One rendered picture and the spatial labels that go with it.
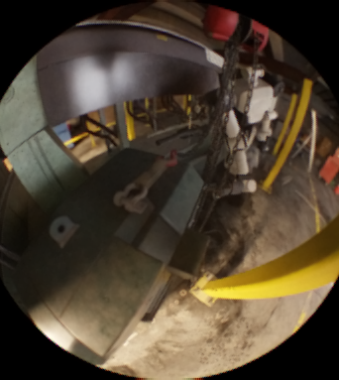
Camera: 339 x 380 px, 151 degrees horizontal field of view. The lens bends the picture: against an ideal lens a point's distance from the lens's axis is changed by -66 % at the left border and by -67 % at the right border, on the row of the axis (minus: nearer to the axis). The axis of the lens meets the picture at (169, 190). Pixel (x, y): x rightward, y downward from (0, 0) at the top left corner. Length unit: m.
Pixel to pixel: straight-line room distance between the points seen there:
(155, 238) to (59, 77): 0.67
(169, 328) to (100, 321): 0.93
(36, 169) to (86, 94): 0.41
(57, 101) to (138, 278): 0.64
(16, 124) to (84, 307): 0.67
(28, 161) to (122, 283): 0.65
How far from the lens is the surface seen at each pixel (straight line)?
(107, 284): 0.26
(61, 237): 0.33
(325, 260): 0.31
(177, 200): 0.37
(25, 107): 0.68
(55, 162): 0.72
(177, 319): 1.16
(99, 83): 0.66
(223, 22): 0.41
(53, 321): 0.41
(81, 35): 0.74
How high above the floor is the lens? 1.11
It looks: 47 degrees down
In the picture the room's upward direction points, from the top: 2 degrees clockwise
